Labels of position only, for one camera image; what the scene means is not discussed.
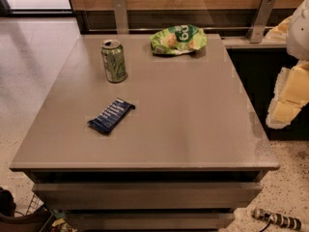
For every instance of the green rice chip bag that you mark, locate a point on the green rice chip bag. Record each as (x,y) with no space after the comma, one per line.
(178,40)

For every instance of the right metal bracket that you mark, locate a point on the right metal bracket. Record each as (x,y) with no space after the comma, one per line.
(257,29)

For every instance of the left metal bracket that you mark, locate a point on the left metal bracket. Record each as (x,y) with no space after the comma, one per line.
(120,13)

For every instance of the dark blue snack bar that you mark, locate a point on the dark blue snack bar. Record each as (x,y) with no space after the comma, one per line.
(111,116)

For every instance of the grey drawer cabinet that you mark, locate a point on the grey drawer cabinet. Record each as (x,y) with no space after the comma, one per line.
(186,157)

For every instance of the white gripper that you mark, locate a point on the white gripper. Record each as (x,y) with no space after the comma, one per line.
(299,33)

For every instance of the green soda can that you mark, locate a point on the green soda can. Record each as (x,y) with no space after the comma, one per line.
(113,57)

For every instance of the dark basket with clutter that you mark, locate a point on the dark basket with clutter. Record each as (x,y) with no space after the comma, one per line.
(40,220)

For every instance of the metal bracket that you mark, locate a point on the metal bracket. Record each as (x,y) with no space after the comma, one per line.
(120,13)
(257,29)

